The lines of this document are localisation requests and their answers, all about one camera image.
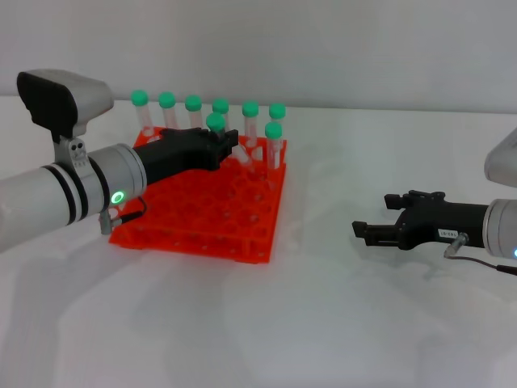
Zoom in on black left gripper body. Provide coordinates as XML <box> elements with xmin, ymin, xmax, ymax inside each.
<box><xmin>132</xmin><ymin>127</ymin><xmax>222</xmax><ymax>188</ymax></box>

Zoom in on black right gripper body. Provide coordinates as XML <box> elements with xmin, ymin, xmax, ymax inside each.
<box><xmin>394</xmin><ymin>196</ymin><xmax>490</xmax><ymax>250</ymax></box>

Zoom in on green-capped clear test tube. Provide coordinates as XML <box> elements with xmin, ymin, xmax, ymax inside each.
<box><xmin>264</xmin><ymin>122</ymin><xmax>284</xmax><ymax>171</ymax></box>
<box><xmin>130</xmin><ymin>89</ymin><xmax>155</xmax><ymax>138</ymax></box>
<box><xmin>158</xmin><ymin>91</ymin><xmax>179</xmax><ymax>131</ymax></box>
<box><xmin>212</xmin><ymin>98</ymin><xmax>231</xmax><ymax>133</ymax></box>
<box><xmin>242</xmin><ymin>100</ymin><xmax>260</xmax><ymax>148</ymax></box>
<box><xmin>204</xmin><ymin>112</ymin><xmax>255</xmax><ymax>171</ymax></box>
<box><xmin>268</xmin><ymin>103</ymin><xmax>287</xmax><ymax>126</ymax></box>
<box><xmin>184</xmin><ymin>95</ymin><xmax>204</xmax><ymax>130</ymax></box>

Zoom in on orange test tube rack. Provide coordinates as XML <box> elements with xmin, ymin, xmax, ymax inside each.
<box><xmin>108</xmin><ymin>128</ymin><xmax>289</xmax><ymax>264</ymax></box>

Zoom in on right arm dark cable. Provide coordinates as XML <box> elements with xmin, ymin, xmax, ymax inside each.
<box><xmin>443</xmin><ymin>232</ymin><xmax>517</xmax><ymax>277</ymax></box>

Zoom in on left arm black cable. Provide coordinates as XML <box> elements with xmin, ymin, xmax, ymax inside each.
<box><xmin>99</xmin><ymin>195</ymin><xmax>149</xmax><ymax>235</ymax></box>

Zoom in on right wrist camera housing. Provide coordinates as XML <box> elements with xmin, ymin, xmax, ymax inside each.
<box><xmin>483</xmin><ymin>127</ymin><xmax>517</xmax><ymax>188</ymax></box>

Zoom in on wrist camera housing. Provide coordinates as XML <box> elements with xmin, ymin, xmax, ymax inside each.
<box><xmin>483</xmin><ymin>127</ymin><xmax>517</xmax><ymax>188</ymax></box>
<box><xmin>15</xmin><ymin>69</ymin><xmax>115</xmax><ymax>175</ymax></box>

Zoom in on left wrist camera housing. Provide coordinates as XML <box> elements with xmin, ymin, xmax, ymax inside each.
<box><xmin>15</xmin><ymin>69</ymin><xmax>115</xmax><ymax>175</ymax></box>

